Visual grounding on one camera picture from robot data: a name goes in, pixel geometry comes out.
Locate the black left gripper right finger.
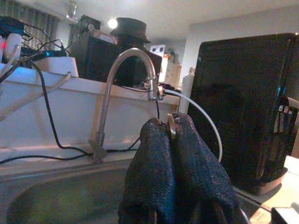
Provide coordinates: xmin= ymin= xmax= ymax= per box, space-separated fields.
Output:
xmin=172 ymin=112 xmax=242 ymax=224

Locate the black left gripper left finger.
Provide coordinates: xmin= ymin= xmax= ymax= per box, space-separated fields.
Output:
xmin=118 ymin=118 xmax=176 ymax=224

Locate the patterned metal chopstick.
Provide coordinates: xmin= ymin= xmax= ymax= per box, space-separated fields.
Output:
xmin=167 ymin=113 xmax=178 ymax=140

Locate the tall black appliance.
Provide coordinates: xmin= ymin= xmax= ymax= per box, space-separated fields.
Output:
xmin=188 ymin=32 xmax=299 ymax=196

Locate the chrome faucet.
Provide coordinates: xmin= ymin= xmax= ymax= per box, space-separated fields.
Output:
xmin=88 ymin=48 xmax=164 ymax=164

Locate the stainless steel sink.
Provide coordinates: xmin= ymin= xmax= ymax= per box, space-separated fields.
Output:
xmin=0 ymin=156 xmax=264 ymax=224

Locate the white bottle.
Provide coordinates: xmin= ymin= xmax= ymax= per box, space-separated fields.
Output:
xmin=181 ymin=67 xmax=196 ymax=112

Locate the large black box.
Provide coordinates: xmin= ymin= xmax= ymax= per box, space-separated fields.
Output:
xmin=70 ymin=35 xmax=163 ymax=87

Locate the white box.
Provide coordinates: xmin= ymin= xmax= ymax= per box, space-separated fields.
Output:
xmin=32 ymin=56 xmax=79 ymax=77

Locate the black brimmed hat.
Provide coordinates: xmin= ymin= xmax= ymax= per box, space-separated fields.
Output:
xmin=109 ymin=17 xmax=152 ymax=44

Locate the grey curtain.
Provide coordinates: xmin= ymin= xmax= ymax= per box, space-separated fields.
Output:
xmin=0 ymin=0 xmax=59 ymax=49

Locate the white water hose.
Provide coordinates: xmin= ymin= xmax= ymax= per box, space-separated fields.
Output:
xmin=163 ymin=88 xmax=223 ymax=163

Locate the black cable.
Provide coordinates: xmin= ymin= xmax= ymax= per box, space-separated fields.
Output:
xmin=0 ymin=137 xmax=142 ymax=164
xmin=29 ymin=62 xmax=93 ymax=156

